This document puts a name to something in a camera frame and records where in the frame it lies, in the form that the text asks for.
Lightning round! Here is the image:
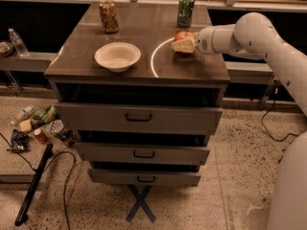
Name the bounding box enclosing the dark blue snack bag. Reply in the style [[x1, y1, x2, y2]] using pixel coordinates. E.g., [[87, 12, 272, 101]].
[[8, 129, 30, 152]]

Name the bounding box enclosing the middle drawer with handle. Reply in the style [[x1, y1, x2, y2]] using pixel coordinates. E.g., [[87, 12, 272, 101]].
[[76, 142, 209, 165]]

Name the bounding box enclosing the dark crumpled snack wrapper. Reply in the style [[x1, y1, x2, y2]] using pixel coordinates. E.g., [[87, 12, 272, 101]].
[[59, 129, 77, 147]]

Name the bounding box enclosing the drawer with handle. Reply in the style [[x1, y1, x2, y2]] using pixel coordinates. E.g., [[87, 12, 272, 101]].
[[76, 142, 209, 165], [88, 169, 201, 187], [55, 103, 223, 135]]

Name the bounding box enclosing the red apple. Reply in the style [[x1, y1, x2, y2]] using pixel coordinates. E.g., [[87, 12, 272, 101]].
[[174, 31, 196, 41]]

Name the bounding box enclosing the green chip bag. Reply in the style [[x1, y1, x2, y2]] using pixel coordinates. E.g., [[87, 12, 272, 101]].
[[31, 105, 58, 128]]

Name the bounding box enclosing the black cable on floor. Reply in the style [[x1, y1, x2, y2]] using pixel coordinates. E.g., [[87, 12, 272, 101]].
[[0, 131, 78, 230], [260, 80, 300, 143]]

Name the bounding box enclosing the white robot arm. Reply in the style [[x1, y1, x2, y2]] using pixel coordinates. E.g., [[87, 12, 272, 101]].
[[172, 12, 307, 230]]

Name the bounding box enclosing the black cable on floor right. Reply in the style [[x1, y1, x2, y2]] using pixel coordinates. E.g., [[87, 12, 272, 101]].
[[260, 80, 300, 143]]

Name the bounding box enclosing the bowl on left shelf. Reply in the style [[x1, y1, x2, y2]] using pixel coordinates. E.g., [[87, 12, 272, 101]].
[[0, 41, 14, 58]]

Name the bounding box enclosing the small red can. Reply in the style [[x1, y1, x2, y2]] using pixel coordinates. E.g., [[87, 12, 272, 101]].
[[34, 128, 48, 144]]

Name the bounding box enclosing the clear plastic water bottle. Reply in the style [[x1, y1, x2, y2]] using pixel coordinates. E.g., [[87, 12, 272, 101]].
[[9, 28, 30, 57]]

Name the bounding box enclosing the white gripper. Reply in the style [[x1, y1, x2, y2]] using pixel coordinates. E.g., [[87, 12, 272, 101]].
[[172, 24, 237, 55]]

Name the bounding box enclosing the white patterned snack bag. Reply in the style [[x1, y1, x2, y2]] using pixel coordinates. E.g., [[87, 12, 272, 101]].
[[46, 119, 64, 134]]

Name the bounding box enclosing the black stand leg left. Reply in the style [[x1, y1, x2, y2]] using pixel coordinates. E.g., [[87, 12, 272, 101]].
[[14, 144, 53, 226]]

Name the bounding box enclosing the black cable on floor left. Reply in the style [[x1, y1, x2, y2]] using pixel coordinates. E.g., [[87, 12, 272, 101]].
[[0, 131, 78, 230]]

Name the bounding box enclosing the grey drawer cabinet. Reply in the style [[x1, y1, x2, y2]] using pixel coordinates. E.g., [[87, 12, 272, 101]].
[[45, 3, 229, 173]]

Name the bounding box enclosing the green soda can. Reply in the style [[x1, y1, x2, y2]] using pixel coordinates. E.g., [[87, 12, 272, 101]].
[[177, 0, 195, 27]]

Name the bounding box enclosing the white paper bowl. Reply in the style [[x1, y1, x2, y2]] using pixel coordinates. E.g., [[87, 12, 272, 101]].
[[94, 42, 141, 73]]

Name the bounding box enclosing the orange patterned soda can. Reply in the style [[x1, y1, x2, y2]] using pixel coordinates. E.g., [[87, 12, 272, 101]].
[[99, 0, 118, 34]]

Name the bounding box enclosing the top drawer with handle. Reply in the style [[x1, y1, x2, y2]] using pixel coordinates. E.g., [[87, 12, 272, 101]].
[[55, 103, 223, 135]]

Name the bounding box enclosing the bottom drawer with handle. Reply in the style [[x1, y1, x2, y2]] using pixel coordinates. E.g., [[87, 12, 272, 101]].
[[88, 169, 201, 187]]

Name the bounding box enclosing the plastic bottle lying on floor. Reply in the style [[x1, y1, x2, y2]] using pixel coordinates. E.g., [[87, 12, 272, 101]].
[[11, 105, 35, 126]]

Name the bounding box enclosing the yellow sponge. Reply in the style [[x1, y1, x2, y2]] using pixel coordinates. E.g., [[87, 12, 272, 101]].
[[19, 120, 33, 132]]

